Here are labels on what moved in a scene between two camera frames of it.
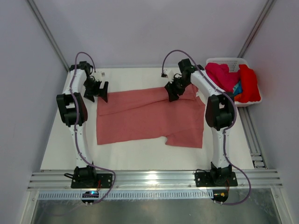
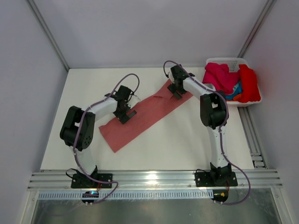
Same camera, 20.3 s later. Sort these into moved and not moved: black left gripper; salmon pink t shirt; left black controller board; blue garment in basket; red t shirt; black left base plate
Moved: black left gripper; salmon pink t shirt
Not moved: left black controller board; black left base plate; red t shirt; blue garment in basket
